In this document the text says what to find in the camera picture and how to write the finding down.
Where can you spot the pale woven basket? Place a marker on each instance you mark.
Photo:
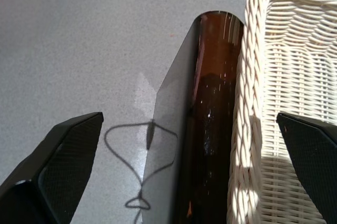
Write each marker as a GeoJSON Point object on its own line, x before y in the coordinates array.
{"type": "Point", "coordinates": [289, 63]}

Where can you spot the dark brown glossy board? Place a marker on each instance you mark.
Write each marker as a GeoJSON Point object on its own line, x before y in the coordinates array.
{"type": "Point", "coordinates": [210, 116]}

